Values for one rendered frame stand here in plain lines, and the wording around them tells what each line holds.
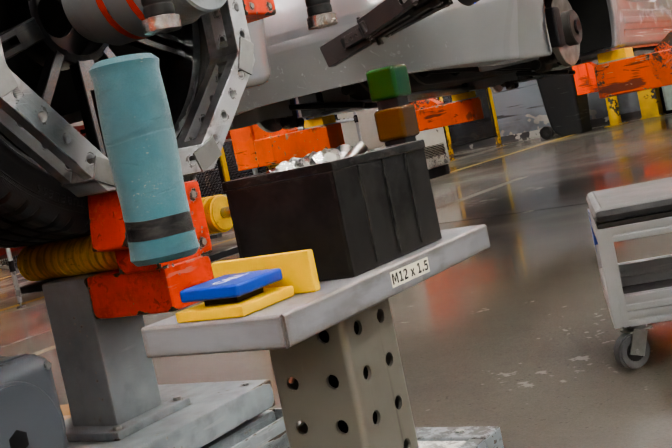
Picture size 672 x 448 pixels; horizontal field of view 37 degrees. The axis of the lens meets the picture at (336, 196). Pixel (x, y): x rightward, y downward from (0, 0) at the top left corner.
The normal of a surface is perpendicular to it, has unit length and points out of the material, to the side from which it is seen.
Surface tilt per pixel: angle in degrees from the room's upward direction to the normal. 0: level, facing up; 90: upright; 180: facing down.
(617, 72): 90
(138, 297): 90
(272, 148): 90
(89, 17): 116
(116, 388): 90
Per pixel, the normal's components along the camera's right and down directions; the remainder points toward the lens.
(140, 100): 0.40, -0.07
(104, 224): -0.56, -0.01
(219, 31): 0.82, -0.14
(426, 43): -0.09, 0.38
